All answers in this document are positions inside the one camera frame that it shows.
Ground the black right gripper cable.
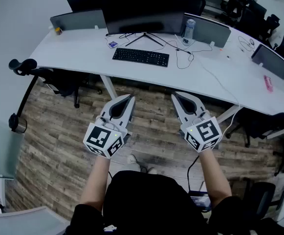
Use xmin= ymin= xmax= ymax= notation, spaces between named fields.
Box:
xmin=187 ymin=155 xmax=200 ymax=192

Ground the person's black shirt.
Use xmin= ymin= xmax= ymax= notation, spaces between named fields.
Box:
xmin=66 ymin=170 xmax=252 ymax=235

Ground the white cable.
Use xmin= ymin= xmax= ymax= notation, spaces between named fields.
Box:
xmin=195 ymin=56 xmax=241 ymax=141

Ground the person's right forearm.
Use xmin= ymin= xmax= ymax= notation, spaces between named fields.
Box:
xmin=198 ymin=148 xmax=232 ymax=208

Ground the cluster of black office chairs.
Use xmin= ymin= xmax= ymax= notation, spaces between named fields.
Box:
xmin=215 ymin=0 xmax=284 ymax=62

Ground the frosted glass panel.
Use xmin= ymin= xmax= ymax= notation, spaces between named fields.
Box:
xmin=0 ymin=206 xmax=70 ymax=235
xmin=0 ymin=113 xmax=25 ymax=180

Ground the grey desk divider panel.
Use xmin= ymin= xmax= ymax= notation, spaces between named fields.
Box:
xmin=50 ymin=9 xmax=108 ymax=31
xmin=180 ymin=13 xmax=232 ymax=48
xmin=251 ymin=44 xmax=284 ymax=83

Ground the thin earphone cable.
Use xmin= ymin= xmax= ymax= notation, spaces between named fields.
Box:
xmin=238 ymin=35 xmax=256 ymax=52

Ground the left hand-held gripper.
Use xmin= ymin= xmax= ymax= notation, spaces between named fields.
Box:
xmin=83 ymin=94 xmax=136 ymax=159

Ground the black bar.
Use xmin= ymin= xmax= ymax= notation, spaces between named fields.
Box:
xmin=16 ymin=75 xmax=39 ymax=118

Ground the steel cylinder post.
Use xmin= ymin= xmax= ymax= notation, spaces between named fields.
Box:
xmin=8 ymin=113 xmax=28 ymax=134

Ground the person's left forearm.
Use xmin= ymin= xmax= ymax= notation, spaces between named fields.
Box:
xmin=79 ymin=154 xmax=111 ymax=212

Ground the black monitor stand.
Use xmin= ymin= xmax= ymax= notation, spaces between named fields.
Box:
xmin=125 ymin=32 xmax=164 ymax=47

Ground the black keyboard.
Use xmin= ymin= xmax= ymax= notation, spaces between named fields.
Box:
xmin=112 ymin=47 xmax=170 ymax=68

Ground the curved black monitor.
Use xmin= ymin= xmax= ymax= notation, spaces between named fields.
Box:
xmin=99 ymin=0 xmax=189 ymax=36

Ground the white desk leg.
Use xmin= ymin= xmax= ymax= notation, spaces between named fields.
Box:
xmin=100 ymin=74 xmax=118 ymax=100
xmin=216 ymin=103 xmax=243 ymax=124

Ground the black device with screen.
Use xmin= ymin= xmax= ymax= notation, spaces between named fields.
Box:
xmin=188 ymin=190 xmax=212 ymax=212

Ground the black monitor cable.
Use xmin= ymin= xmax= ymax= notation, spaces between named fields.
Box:
xmin=145 ymin=33 xmax=192 ymax=55

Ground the clear water bottle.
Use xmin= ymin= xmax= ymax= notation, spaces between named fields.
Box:
xmin=182 ymin=19 xmax=196 ymax=45

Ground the pink packet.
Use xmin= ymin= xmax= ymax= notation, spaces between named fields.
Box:
xmin=263 ymin=75 xmax=274 ymax=93

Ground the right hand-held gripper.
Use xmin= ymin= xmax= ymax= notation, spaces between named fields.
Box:
xmin=171 ymin=91 xmax=222 ymax=153

